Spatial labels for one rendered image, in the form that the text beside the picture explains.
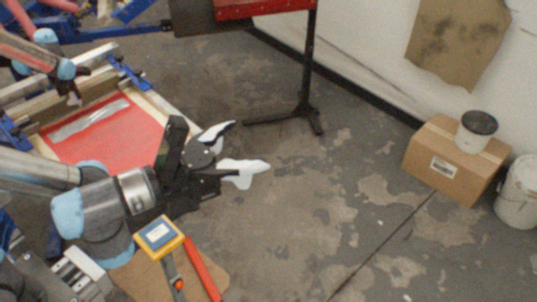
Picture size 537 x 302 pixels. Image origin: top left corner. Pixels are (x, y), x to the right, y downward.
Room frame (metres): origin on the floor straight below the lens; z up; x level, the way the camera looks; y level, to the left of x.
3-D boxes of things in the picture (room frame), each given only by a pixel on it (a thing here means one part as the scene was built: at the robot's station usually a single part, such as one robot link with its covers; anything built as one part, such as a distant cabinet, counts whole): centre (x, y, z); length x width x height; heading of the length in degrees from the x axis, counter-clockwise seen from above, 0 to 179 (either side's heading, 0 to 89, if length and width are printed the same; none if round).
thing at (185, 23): (2.22, 0.75, 0.91); 1.34 x 0.40 x 0.08; 104
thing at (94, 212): (0.42, 0.29, 1.65); 0.11 x 0.08 x 0.09; 117
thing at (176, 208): (1.09, 0.47, 0.74); 0.45 x 0.03 x 0.43; 134
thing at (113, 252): (0.44, 0.29, 1.56); 0.11 x 0.08 x 0.11; 27
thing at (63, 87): (1.43, 0.84, 1.15); 0.09 x 0.08 x 0.12; 134
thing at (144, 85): (1.66, 0.64, 0.97); 0.30 x 0.05 x 0.07; 44
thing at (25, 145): (1.28, 1.04, 0.97); 0.30 x 0.05 x 0.07; 44
